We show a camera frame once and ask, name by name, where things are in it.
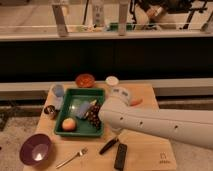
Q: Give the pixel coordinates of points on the silver metal fork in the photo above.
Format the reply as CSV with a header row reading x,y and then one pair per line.
x,y
78,154

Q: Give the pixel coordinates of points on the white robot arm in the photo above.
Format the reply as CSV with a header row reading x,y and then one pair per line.
x,y
193,127

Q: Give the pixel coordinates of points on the white paper cup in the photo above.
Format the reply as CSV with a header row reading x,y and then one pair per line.
x,y
111,81

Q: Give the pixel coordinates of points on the blue plastic cup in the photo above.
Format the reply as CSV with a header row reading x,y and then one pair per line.
x,y
58,94

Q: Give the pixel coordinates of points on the small metal cup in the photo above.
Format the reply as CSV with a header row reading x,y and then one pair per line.
x,y
50,111

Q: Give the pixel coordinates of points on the orange bowl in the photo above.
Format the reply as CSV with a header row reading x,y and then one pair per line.
x,y
84,80

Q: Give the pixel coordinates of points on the blue sponge block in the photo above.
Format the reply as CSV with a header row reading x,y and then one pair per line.
x,y
82,109

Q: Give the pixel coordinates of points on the dark grape bunch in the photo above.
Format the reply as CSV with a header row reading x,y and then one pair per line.
x,y
92,116

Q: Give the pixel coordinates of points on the orange carrot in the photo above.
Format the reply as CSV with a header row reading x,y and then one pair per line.
x,y
136,102

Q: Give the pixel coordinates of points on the green plastic tray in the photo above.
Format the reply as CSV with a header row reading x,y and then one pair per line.
x,y
73,99

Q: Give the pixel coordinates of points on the orange peach fruit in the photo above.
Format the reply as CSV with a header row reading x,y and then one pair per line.
x,y
69,124

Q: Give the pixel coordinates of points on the green box on shelf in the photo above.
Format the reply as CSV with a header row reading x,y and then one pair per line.
x,y
113,26

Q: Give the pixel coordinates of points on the wooden board table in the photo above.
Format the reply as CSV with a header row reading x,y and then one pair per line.
x,y
144,153

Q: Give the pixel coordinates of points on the black rectangular remote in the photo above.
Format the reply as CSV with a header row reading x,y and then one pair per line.
x,y
120,157

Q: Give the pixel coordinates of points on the person in background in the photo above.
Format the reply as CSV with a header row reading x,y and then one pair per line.
x,y
146,13

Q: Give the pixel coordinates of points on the purple bowl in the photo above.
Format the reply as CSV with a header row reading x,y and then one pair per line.
x,y
35,149

